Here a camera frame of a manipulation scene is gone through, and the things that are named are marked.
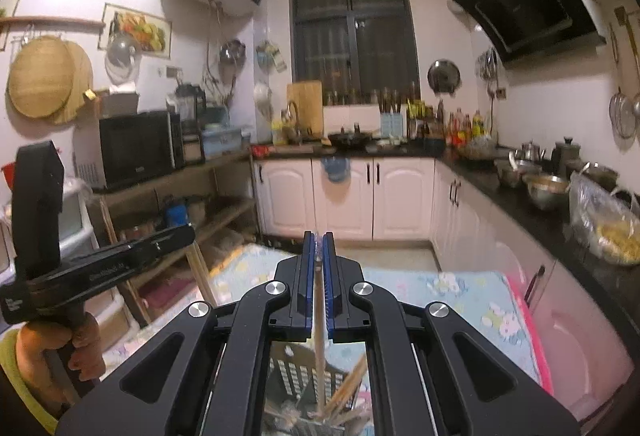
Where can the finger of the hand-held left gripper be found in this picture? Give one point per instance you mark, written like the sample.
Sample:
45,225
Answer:
160,248

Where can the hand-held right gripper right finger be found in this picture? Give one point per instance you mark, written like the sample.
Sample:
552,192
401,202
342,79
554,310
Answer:
330,266

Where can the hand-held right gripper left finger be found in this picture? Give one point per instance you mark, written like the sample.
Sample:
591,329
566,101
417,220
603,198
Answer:
311,261

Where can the slim bamboo chopstick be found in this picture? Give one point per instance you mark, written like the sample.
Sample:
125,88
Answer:
318,376
350,386

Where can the green perforated utensil holder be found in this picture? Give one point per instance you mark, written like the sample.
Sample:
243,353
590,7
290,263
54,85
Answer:
290,376

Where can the person's left forearm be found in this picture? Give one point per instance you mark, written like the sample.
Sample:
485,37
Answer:
12,366

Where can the hanging kitchen utensils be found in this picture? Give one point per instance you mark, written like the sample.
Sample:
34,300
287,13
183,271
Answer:
622,116

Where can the person's left hand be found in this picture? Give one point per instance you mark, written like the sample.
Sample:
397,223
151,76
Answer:
90,351

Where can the blue canister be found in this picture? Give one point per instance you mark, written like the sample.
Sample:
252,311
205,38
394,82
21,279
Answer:
176,215

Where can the red plastic basin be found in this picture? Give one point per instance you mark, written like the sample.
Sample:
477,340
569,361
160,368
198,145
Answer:
9,174

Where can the arched panel base cabinets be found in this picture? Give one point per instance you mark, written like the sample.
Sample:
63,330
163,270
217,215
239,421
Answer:
290,201

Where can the wooden shelf rack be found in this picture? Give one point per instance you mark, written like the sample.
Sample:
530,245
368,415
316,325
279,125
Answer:
230,211

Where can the blue cloth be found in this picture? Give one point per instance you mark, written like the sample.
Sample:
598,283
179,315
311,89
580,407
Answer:
335,169

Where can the black microwave oven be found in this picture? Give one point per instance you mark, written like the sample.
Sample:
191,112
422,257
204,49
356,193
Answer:
135,146

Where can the pale blue storage box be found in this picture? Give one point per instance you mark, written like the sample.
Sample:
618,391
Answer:
220,141

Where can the printed cartoon cat blanket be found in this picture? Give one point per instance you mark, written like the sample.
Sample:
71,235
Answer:
450,296

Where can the black wok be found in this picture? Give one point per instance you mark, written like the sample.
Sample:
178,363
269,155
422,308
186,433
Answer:
350,139

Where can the round bamboo tray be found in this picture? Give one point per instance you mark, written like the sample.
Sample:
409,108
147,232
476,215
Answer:
82,76
37,76

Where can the black blender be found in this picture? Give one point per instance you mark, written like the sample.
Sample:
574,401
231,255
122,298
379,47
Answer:
190,106

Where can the wooden cutting board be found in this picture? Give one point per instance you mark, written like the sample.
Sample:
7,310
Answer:
306,106

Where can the glass pot lid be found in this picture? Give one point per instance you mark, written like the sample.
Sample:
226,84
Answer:
122,54

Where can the row of sauce bottles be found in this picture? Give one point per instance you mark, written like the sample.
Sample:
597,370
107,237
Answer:
460,126

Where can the steel pot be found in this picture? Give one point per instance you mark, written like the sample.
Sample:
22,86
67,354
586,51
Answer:
510,174

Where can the steel colander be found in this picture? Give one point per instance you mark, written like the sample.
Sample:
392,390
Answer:
232,52

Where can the hanging steel pot lid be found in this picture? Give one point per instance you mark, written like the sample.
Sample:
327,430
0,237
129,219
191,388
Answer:
443,76

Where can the steel mixing bowl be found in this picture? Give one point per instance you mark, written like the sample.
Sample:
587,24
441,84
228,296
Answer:
547,191

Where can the steel kettle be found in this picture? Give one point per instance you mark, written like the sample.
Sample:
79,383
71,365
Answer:
531,151

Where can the dark framed window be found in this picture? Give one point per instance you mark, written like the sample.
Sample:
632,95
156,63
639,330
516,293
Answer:
350,26

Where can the glossy base cabinets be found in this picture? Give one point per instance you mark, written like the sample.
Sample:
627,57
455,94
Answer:
575,316

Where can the dark lidded pot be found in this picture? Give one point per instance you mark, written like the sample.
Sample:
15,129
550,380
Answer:
566,156

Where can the clear plastic bag of vegetables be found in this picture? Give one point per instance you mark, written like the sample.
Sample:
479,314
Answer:
605,226

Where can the fruit wall poster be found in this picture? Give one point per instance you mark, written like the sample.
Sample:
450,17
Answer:
145,29

